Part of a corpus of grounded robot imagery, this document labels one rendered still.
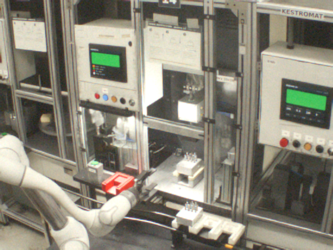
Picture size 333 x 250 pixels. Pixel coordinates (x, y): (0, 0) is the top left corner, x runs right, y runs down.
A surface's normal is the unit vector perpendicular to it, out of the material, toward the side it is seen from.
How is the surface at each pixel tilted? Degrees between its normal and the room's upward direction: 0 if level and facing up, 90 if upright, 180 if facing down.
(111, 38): 90
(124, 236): 0
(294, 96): 90
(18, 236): 0
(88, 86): 90
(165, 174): 0
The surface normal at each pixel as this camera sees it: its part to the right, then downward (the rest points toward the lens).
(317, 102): -0.50, 0.37
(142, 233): -0.02, -0.91
